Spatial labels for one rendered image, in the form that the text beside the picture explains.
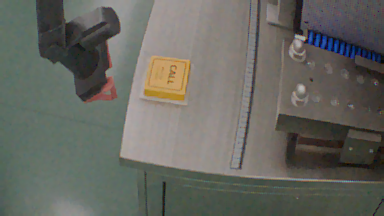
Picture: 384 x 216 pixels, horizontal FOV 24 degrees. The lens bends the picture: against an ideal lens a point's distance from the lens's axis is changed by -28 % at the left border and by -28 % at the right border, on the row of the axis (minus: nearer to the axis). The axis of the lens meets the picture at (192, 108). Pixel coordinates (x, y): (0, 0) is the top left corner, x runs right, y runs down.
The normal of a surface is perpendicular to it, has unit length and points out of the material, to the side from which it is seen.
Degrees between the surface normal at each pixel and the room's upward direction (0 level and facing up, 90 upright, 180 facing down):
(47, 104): 0
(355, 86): 0
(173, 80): 0
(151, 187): 90
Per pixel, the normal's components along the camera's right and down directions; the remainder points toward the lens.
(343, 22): -0.15, 0.86
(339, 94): 0.05, -0.48
